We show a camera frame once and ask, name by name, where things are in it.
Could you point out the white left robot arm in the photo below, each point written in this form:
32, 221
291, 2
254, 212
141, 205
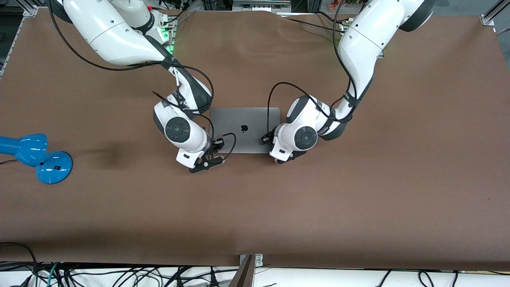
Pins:
358, 48

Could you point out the grey laptop computer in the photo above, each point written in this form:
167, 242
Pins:
247, 118

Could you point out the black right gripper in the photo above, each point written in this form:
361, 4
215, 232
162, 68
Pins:
215, 144

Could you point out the aluminium frame profile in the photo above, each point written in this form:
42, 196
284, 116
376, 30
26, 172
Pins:
494, 14
28, 8

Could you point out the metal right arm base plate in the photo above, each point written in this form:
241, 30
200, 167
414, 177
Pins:
170, 38

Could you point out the blue desk lamp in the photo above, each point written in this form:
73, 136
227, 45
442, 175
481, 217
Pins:
51, 169

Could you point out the brown table cover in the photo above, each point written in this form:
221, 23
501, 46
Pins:
358, 191

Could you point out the grey metal equipment box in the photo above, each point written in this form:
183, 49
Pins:
261, 4

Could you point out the colourful small objects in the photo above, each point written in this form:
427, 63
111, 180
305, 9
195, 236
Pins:
342, 3

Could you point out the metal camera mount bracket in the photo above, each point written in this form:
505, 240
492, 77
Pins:
248, 265

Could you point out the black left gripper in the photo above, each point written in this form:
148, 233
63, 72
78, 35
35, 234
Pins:
267, 138

